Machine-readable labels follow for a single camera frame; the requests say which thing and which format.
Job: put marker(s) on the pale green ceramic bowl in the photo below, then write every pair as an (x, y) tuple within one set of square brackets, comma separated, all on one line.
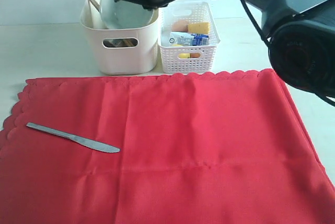
[(124, 15)]

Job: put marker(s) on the brown egg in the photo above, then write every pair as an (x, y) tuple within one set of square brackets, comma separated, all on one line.
[(180, 26)]

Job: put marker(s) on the stainless steel cup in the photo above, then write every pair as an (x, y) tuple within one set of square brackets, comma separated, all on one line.
[(113, 43)]

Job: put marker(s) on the small milk carton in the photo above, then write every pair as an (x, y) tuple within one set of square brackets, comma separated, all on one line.
[(188, 39)]

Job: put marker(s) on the yellow cheese wedge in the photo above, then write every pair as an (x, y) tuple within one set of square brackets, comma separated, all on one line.
[(199, 28)]

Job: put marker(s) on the yellow lemon with sticker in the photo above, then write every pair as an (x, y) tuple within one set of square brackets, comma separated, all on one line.
[(182, 54)]

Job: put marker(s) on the orange fried nugget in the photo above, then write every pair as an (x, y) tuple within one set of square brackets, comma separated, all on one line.
[(194, 55)]

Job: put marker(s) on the metal table knife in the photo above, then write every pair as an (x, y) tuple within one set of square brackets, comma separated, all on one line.
[(89, 143)]

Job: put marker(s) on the red scalloped table cloth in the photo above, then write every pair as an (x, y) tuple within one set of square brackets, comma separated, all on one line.
[(210, 148)]

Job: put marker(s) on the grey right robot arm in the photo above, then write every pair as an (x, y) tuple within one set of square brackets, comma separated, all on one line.
[(301, 37)]

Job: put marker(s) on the cream plastic tub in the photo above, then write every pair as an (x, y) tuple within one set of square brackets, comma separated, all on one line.
[(139, 54)]

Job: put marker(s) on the white perforated plastic basket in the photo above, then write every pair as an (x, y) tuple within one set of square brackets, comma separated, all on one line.
[(193, 12)]

